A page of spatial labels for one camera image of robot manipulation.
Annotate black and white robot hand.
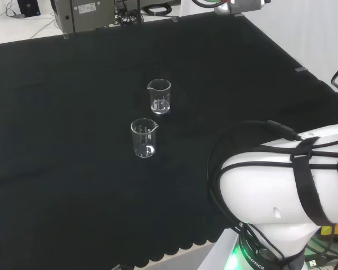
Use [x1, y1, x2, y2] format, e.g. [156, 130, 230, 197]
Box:
[202, 0, 272, 16]

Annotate clear glass beaker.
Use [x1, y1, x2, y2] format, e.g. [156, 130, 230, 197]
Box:
[146, 79, 172, 115]
[130, 118, 159, 159]

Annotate grey equipment cabinet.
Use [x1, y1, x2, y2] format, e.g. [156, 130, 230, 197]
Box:
[50, 0, 117, 35]

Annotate black computer tower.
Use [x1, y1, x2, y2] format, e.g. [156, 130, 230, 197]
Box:
[17, 0, 42, 17]

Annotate black bench cloth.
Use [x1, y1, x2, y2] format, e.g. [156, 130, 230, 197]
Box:
[0, 13, 338, 268]

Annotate coiled black cable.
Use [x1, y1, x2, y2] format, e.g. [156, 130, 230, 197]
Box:
[141, 0, 173, 16]

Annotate black cable with plug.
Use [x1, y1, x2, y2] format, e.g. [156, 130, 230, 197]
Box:
[207, 119, 304, 270]

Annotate robot base with black ring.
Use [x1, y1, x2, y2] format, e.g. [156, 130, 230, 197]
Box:
[224, 238, 308, 270]

